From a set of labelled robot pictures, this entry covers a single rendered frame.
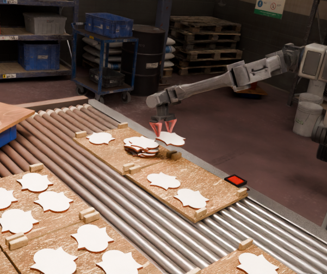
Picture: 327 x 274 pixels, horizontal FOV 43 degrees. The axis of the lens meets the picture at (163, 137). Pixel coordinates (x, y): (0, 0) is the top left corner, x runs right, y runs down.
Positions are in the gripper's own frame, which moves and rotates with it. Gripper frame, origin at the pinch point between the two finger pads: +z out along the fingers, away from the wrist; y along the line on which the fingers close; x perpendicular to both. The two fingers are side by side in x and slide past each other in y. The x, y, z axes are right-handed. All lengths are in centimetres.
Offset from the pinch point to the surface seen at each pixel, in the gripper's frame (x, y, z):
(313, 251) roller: 76, 2, 33
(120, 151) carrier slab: -16.2, 14.3, 7.9
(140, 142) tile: -9.2, 7.1, 3.9
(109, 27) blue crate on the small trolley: -266, -176, -54
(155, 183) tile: 16.0, 21.7, 14.7
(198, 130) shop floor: -176, -225, 70
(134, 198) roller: 15.9, 34.0, 17.5
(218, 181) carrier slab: 28.1, -5.5, 19.3
